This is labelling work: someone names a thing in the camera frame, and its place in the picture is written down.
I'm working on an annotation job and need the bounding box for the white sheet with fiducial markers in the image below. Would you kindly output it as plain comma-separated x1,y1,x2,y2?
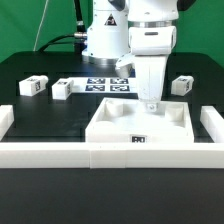
72,77,137,93

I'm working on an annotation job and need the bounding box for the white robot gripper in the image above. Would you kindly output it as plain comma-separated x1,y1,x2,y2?
115,53,168,112

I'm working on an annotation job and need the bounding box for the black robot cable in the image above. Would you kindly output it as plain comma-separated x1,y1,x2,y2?
37,0,88,53

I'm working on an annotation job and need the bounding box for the white fence piece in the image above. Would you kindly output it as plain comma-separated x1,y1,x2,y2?
0,105,14,141
200,106,224,143

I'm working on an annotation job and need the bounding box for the white square table top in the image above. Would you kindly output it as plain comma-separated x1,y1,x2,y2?
85,98,194,143

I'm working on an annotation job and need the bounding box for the white front fence bar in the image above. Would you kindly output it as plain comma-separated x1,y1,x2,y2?
0,142,224,169

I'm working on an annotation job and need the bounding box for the white left fence piece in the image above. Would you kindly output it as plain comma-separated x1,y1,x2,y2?
0,105,14,141

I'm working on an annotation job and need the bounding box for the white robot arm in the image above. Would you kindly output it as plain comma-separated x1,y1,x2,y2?
82,0,196,112

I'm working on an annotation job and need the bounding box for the white right fence piece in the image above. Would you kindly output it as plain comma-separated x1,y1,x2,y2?
200,106,224,143

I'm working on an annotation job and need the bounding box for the thin white cable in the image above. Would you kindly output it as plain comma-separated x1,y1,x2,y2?
32,0,50,53

